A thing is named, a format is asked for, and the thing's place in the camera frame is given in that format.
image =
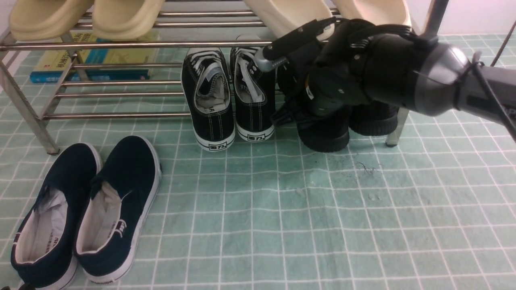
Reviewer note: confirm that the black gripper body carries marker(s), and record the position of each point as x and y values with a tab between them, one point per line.
330	78

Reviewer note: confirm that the black mesh sneaker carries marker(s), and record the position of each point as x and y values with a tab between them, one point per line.
328	135
374	119

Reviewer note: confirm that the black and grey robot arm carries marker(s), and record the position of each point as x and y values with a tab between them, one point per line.
378	69

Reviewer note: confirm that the steel shoe rack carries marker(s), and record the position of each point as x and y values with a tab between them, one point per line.
173	33

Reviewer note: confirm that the cream slipper far right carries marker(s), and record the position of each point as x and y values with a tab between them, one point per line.
378	12

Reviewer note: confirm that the cream slipper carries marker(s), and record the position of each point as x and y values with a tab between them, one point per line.
284	16
378	12

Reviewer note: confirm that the black canvas sneaker right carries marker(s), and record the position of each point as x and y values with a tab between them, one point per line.
255	96

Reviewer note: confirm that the black canvas sneaker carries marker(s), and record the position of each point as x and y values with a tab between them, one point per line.
255	96
205	85

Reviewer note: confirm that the black canvas sneaker left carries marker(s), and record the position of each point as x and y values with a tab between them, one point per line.
205	85

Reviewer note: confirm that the green grid floor mat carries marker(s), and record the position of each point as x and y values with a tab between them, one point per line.
436	212

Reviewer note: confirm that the beige slipper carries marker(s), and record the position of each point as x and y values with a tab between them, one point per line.
35	20
124	19

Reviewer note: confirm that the navy slip-on shoe right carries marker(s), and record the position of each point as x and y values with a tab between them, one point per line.
121	196

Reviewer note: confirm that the navy slip-on shoe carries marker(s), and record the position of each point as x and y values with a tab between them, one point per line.
121	196
42	250

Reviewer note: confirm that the yellow and blue book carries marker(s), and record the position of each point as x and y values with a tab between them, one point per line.
51	65

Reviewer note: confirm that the beige slipper far left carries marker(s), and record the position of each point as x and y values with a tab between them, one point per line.
35	20

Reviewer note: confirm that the navy slip-on shoe left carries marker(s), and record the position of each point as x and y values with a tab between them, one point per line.
42	250

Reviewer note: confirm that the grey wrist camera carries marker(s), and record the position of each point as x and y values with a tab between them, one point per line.
282	50

